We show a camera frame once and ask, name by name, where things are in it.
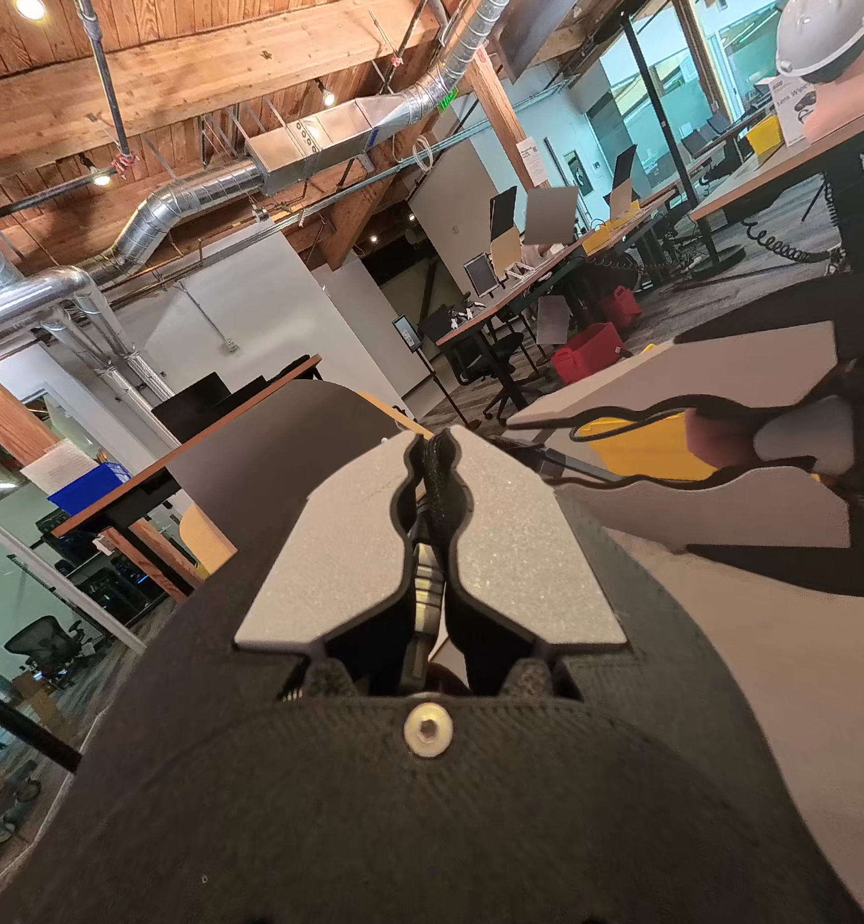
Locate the white paper sign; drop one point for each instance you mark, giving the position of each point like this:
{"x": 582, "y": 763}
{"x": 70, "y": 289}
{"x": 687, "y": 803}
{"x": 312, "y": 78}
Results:
{"x": 531, "y": 160}

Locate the wooden desk with black frame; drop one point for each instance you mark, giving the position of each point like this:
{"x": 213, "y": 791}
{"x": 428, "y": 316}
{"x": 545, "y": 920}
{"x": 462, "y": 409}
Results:
{"x": 186, "y": 445}

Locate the black mesh office chair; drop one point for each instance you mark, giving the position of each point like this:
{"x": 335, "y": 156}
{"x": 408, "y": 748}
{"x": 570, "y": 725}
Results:
{"x": 42, "y": 642}

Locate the ceiling spot light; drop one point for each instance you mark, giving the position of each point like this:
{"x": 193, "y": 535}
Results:
{"x": 29, "y": 7}
{"x": 102, "y": 178}
{"x": 328, "y": 96}

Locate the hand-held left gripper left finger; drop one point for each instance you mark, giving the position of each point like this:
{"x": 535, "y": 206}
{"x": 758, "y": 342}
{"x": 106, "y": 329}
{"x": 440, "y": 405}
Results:
{"x": 331, "y": 563}

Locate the long wooden desk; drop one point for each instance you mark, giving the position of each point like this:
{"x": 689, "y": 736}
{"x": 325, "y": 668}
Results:
{"x": 518, "y": 285}

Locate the white box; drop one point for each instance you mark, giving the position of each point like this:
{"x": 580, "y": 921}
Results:
{"x": 56, "y": 465}

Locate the wooden desk with black legs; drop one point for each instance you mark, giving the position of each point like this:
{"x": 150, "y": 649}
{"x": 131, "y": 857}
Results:
{"x": 764, "y": 184}

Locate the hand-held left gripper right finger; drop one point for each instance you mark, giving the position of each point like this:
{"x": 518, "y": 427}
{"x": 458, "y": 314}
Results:
{"x": 533, "y": 570}

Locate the small yellow bin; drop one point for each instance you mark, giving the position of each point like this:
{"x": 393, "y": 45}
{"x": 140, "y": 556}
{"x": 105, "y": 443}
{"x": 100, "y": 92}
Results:
{"x": 764, "y": 137}

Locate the black monitor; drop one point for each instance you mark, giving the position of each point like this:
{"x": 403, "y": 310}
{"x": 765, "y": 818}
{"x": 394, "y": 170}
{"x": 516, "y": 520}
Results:
{"x": 504, "y": 213}
{"x": 190, "y": 408}

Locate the dark wall frame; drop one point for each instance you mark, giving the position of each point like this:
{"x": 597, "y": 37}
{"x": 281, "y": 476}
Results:
{"x": 578, "y": 172}

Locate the blue bin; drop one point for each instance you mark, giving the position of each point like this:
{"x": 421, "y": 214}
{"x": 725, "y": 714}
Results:
{"x": 89, "y": 491}

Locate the yellow plastic bin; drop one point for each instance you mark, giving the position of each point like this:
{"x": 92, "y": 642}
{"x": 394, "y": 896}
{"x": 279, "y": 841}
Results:
{"x": 641, "y": 455}

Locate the rectangular metal duct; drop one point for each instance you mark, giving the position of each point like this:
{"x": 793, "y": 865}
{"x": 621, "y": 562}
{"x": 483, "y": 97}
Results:
{"x": 309, "y": 148}

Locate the smooth silver pipes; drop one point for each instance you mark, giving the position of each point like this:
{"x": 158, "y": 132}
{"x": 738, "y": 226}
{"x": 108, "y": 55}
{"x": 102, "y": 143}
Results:
{"x": 34, "y": 296}

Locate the grey sheet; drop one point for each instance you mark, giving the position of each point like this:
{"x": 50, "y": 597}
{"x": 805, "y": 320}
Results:
{"x": 554, "y": 320}

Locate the red bin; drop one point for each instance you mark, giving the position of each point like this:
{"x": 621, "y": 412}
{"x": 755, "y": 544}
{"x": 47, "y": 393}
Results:
{"x": 622, "y": 309}
{"x": 587, "y": 357}

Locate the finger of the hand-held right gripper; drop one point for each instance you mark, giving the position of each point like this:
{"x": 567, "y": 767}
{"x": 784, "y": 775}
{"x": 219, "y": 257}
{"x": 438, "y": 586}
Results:
{"x": 728, "y": 516}
{"x": 692, "y": 372}

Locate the tablet on stand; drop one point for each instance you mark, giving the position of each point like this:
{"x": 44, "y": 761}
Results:
{"x": 408, "y": 334}

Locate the small silver screen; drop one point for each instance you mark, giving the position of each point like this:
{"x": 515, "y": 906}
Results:
{"x": 480, "y": 276}

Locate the metal sprinkler pipe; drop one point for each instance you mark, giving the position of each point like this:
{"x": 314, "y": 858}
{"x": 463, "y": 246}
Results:
{"x": 107, "y": 72}

